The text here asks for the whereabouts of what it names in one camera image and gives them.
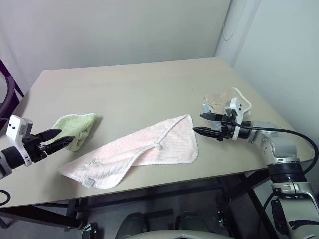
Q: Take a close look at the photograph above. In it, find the black table frame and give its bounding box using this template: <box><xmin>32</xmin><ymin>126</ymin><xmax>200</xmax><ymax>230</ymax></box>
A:
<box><xmin>0</xmin><ymin>171</ymin><xmax>274</xmax><ymax>232</ymax></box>

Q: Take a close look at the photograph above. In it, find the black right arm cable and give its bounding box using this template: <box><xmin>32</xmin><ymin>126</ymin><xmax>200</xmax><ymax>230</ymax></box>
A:
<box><xmin>234</xmin><ymin>124</ymin><xmax>319</xmax><ymax>239</ymax></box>

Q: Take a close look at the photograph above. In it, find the pink towel with white trim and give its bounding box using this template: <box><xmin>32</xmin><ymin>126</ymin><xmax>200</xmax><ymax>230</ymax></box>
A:
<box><xmin>56</xmin><ymin>114</ymin><xmax>200</xmax><ymax>190</ymax></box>

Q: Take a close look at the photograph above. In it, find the white wall cable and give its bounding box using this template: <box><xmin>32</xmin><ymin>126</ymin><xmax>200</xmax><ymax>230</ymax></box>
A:
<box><xmin>222</xmin><ymin>0</ymin><xmax>246</xmax><ymax>42</ymax></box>

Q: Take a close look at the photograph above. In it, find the purple chair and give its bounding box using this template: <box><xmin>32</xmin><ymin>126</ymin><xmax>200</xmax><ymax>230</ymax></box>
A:
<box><xmin>0</xmin><ymin>58</ymin><xmax>25</xmax><ymax>118</ymax></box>

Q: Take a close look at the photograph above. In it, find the beige cloth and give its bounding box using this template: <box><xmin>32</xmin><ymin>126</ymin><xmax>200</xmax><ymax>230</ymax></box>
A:
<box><xmin>203</xmin><ymin>87</ymin><xmax>252</xmax><ymax>117</ymax></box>

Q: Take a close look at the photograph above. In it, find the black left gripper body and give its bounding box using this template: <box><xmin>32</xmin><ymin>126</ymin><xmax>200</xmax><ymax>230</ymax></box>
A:
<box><xmin>23</xmin><ymin>134</ymin><xmax>48</xmax><ymax>164</ymax></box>

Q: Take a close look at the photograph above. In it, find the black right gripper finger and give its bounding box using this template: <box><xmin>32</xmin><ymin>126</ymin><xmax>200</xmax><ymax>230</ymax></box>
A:
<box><xmin>200</xmin><ymin>112</ymin><xmax>223</xmax><ymax>122</ymax></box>
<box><xmin>193</xmin><ymin>127</ymin><xmax>222</xmax><ymax>140</ymax></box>

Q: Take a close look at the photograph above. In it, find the silver robot torso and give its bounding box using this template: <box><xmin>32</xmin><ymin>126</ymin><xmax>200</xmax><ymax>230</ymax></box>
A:
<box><xmin>116</xmin><ymin>228</ymin><xmax>226</xmax><ymax>239</ymax></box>

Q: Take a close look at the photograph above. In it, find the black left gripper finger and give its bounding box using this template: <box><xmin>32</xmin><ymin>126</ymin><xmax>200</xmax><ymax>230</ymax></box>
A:
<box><xmin>43</xmin><ymin>136</ymin><xmax>75</xmax><ymax>156</ymax></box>
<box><xmin>37</xmin><ymin>128</ymin><xmax>62</xmax><ymax>144</ymax></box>

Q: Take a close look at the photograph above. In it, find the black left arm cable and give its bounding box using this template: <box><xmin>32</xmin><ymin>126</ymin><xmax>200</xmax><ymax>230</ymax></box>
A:
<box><xmin>0</xmin><ymin>189</ymin><xmax>11</xmax><ymax>207</ymax></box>

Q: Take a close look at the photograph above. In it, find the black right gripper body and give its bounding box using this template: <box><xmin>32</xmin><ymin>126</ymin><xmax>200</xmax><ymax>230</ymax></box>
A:
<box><xmin>215</xmin><ymin>113</ymin><xmax>238</xmax><ymax>142</ymax></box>

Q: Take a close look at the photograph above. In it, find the green folded towel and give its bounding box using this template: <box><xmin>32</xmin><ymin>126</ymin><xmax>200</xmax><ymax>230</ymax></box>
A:
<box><xmin>50</xmin><ymin>112</ymin><xmax>97</xmax><ymax>153</ymax></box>

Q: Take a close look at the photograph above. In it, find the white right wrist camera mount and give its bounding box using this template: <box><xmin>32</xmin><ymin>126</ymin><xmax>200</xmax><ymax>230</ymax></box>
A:
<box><xmin>225</xmin><ymin>97</ymin><xmax>246</xmax><ymax>140</ymax></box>

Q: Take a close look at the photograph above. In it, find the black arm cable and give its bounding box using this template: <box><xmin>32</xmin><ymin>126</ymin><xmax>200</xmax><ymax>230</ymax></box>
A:
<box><xmin>234</xmin><ymin>124</ymin><xmax>319</xmax><ymax>239</ymax></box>
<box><xmin>0</xmin><ymin>189</ymin><xmax>11</xmax><ymax>207</ymax></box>

